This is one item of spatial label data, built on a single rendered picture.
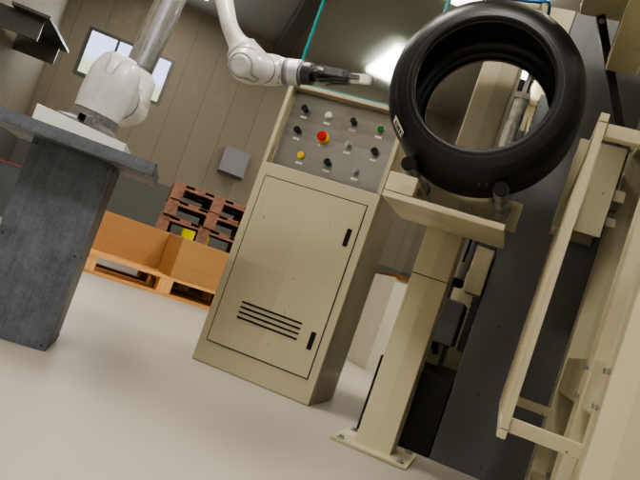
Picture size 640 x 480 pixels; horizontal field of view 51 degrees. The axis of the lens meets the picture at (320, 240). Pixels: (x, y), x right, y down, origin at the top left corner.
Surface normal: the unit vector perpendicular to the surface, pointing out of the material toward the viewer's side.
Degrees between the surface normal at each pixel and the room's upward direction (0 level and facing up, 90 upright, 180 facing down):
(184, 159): 90
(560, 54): 84
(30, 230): 90
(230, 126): 90
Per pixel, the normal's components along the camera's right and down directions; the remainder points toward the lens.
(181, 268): 0.44, 0.09
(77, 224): 0.23, 0.01
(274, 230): -0.26, -0.16
